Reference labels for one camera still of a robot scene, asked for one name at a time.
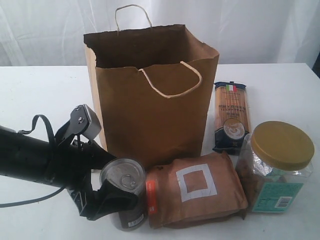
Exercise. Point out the dark tea clear can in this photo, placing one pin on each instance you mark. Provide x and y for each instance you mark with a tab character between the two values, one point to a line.
128	175

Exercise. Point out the spaghetti packet with Italian flag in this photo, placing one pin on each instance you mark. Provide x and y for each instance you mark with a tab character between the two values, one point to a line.
232	118

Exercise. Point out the brown paper bag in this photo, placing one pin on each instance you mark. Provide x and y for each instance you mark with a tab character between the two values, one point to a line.
151	90

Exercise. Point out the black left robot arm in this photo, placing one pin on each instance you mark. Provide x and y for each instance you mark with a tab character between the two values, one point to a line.
30	159

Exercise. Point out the gold lid clear jar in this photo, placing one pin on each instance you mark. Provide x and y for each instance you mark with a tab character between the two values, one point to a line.
274	163

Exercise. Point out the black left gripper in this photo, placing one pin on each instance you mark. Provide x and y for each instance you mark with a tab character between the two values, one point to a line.
73	170

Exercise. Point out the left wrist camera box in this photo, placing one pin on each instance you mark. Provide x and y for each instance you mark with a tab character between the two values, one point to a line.
84	121

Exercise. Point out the brown kraft pouch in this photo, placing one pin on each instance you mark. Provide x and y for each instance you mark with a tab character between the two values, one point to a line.
194	191

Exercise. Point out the white backdrop curtain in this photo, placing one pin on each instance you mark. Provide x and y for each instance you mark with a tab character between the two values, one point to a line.
50	32

